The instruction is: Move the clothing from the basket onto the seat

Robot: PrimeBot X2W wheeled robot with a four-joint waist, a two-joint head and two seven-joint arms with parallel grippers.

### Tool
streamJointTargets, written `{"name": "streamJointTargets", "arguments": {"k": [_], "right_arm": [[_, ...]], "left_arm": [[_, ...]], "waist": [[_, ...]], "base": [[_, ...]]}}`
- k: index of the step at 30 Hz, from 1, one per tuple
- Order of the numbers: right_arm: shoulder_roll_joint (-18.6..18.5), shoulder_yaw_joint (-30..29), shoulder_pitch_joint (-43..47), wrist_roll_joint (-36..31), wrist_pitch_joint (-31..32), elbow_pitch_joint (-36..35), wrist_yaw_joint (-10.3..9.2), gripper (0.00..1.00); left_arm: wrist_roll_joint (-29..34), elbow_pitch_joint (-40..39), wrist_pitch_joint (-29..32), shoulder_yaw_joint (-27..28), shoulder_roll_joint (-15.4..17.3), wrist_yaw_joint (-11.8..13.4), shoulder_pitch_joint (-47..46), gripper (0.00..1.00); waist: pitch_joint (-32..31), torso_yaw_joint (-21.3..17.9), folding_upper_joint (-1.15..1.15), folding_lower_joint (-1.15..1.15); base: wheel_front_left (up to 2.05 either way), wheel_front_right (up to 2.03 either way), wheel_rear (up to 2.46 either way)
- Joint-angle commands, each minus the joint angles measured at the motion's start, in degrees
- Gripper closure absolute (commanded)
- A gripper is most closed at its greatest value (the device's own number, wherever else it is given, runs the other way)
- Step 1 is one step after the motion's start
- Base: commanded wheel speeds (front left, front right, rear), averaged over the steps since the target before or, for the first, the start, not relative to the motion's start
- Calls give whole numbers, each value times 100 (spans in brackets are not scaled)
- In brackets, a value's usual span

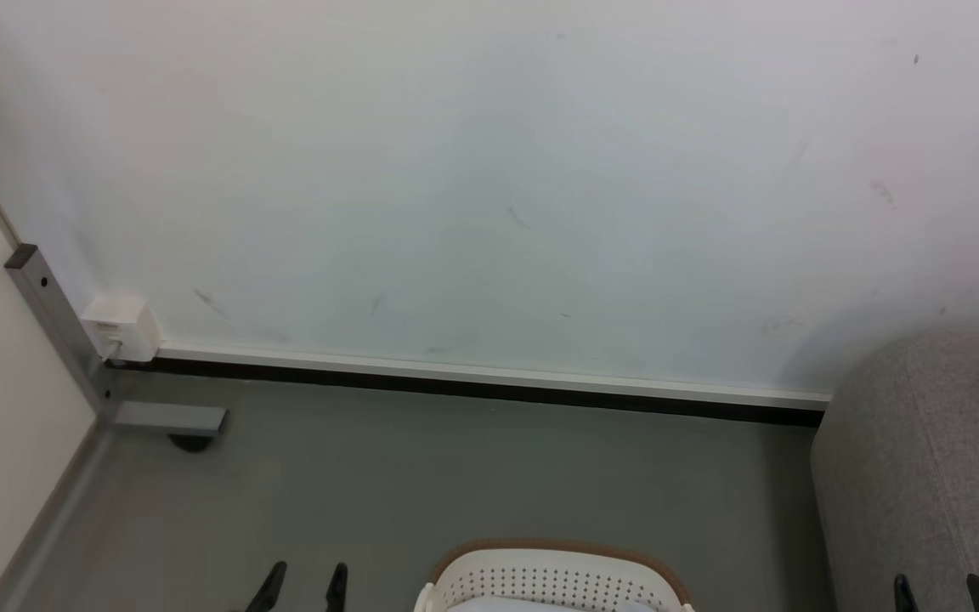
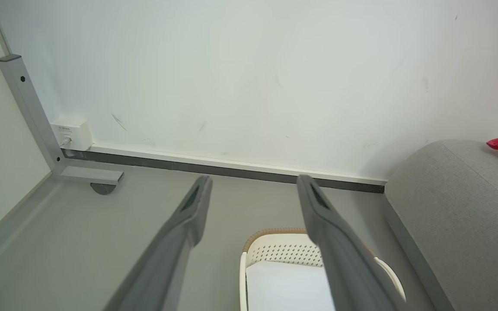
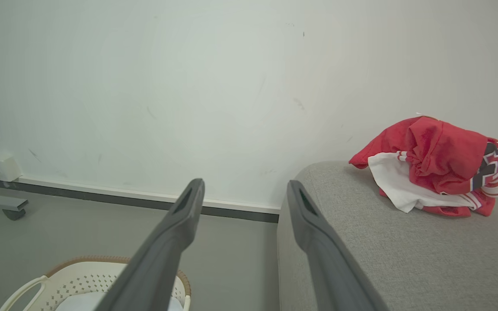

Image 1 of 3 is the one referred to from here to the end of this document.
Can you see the black round frame foot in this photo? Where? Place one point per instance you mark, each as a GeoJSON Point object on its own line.
{"type": "Point", "coordinates": [192, 443]}

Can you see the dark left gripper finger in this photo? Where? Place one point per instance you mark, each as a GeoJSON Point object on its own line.
{"type": "Point", "coordinates": [336, 588]}
{"type": "Point", "coordinates": [270, 588]}

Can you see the white wall socket box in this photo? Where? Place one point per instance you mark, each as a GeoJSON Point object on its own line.
{"type": "Point", "coordinates": [126, 327]}

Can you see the grey fabric sofa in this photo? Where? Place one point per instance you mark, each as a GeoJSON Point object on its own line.
{"type": "Point", "coordinates": [923, 476]}

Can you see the grey metal frame post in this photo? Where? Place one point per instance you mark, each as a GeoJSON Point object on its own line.
{"type": "Point", "coordinates": [56, 314]}

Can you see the pale white cloth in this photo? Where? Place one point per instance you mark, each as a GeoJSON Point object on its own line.
{"type": "Point", "coordinates": [540, 606]}

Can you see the white and black baseboard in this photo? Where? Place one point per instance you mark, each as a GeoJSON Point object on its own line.
{"type": "Point", "coordinates": [489, 381]}

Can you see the white laundry basket brown rim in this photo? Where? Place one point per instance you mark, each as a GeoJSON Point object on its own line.
{"type": "Point", "coordinates": [540, 574]}

